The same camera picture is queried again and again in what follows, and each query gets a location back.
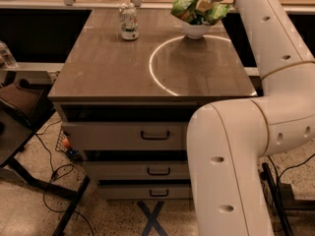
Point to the wire basket with balls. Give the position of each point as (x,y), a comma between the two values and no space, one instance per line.
(63,146)

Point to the white bowl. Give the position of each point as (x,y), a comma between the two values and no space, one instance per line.
(195,31)

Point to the middle drawer with handle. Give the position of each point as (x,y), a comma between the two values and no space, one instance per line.
(136,170)

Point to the dark side table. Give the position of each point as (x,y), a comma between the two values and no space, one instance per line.
(16,130)

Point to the clear plastic bottle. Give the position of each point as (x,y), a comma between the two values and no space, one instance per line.
(7,56)

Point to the drawer with handle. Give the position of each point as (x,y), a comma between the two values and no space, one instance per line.
(136,170)
(145,192)
(126,135)

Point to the green white soda can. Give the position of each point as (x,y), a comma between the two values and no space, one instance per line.
(128,21)

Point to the top drawer with handle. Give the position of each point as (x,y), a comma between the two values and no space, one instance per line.
(126,135)

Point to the grey drawer cabinet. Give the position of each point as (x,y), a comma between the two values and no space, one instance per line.
(162,76)

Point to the black metal stand leg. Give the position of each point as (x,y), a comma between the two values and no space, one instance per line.
(277,200)

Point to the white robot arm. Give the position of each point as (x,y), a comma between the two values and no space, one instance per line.
(226,138)

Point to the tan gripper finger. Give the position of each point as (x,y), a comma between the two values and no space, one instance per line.
(204,5)

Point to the bottom drawer with handle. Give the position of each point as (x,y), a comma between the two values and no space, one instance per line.
(145,192)

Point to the green rice chip bag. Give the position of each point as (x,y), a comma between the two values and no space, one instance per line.
(187,11)

